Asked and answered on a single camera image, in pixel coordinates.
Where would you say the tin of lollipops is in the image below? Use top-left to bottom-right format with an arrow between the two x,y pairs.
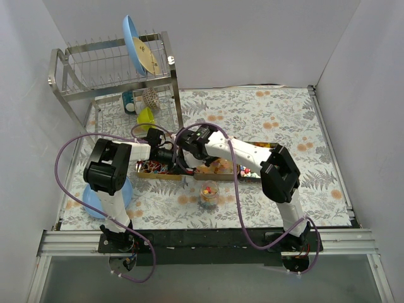
136,160 -> 182,181

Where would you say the tin of pastel gummies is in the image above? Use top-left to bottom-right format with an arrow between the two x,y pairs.
193,158 -> 240,182

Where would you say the tin of star candies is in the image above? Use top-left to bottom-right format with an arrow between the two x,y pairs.
238,141 -> 278,183

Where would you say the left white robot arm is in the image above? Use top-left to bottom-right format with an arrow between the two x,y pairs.
83,128 -> 185,253

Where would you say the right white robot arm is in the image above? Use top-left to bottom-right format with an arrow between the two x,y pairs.
174,122 -> 312,251

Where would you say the clear glass jar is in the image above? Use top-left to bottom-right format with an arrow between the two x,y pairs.
199,181 -> 220,210

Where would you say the green bowl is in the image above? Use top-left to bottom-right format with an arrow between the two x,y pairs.
136,107 -> 155,131

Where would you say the floral table mat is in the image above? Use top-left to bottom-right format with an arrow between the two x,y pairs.
59,87 -> 353,230

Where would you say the blue white mug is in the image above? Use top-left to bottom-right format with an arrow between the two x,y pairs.
121,91 -> 136,115

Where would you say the blue plate on table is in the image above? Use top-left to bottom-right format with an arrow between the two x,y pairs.
82,177 -> 133,219

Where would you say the steel dish rack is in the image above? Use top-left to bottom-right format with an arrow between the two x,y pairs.
48,32 -> 184,138

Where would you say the cream floral plate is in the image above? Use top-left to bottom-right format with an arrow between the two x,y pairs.
133,37 -> 160,76

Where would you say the blue plate in rack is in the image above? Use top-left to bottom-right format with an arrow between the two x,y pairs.
122,15 -> 146,76

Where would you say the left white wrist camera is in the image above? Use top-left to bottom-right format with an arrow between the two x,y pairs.
162,133 -> 176,145

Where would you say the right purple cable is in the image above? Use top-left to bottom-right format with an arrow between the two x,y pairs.
173,123 -> 321,275

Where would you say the purple cable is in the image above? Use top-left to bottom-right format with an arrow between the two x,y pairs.
173,123 -> 321,275
54,122 -> 177,283

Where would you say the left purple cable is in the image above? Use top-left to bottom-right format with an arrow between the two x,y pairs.
54,122 -> 177,283

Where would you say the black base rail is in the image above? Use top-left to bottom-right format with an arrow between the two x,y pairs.
97,228 -> 323,266

